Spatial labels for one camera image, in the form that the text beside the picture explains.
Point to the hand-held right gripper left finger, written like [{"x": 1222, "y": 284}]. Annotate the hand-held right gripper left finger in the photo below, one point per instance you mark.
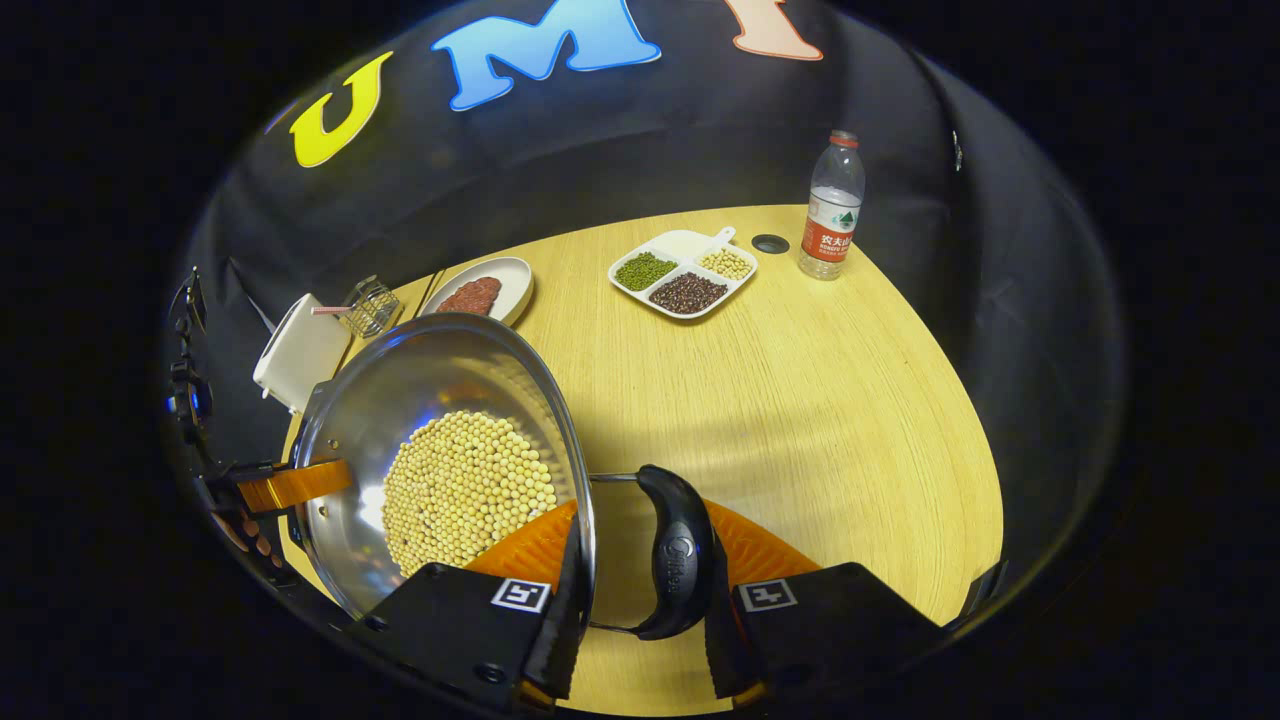
[{"x": 558, "y": 655}]

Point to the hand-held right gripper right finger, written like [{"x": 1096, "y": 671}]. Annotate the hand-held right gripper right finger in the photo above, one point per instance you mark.
[{"x": 722, "y": 650}]

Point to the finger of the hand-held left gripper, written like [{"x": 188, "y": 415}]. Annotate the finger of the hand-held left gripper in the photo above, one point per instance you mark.
[{"x": 295, "y": 485}]

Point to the stainless steel pot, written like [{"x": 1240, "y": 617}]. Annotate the stainless steel pot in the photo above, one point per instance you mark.
[{"x": 420, "y": 380}]

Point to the pile of soybeans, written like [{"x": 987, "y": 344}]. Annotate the pile of soybeans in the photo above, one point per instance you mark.
[{"x": 465, "y": 490}]

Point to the white toaster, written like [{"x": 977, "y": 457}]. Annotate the white toaster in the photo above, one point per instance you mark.
[{"x": 300, "y": 355}]

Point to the pink striped straw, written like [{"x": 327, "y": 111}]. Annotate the pink striped straw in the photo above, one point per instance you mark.
[{"x": 328, "y": 311}]

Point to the red meat piece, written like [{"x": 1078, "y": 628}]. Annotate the red meat piece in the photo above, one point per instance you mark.
[
  {"x": 485, "y": 292},
  {"x": 455, "y": 303}
]

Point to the round white plate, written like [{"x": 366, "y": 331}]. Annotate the round white plate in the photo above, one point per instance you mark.
[{"x": 512, "y": 280}]

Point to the dark red beans portion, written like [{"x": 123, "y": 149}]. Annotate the dark red beans portion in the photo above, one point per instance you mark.
[{"x": 688, "y": 293}]

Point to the pale beans portion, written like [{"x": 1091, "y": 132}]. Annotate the pale beans portion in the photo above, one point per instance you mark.
[{"x": 726, "y": 264}]

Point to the green mung beans portion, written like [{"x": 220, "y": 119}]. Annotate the green mung beans portion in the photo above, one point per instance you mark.
[{"x": 645, "y": 271}]

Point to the white divided dish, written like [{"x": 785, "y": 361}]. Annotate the white divided dish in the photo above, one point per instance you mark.
[{"x": 685, "y": 245}]

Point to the black table grommet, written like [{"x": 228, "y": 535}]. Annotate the black table grommet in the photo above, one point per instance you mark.
[{"x": 770, "y": 243}]

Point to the clear plastic water bottle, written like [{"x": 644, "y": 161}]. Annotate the clear plastic water bottle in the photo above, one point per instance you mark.
[{"x": 832, "y": 215}]

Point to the black backdrop cloth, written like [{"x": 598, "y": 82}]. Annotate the black backdrop cloth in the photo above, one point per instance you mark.
[{"x": 600, "y": 140}]

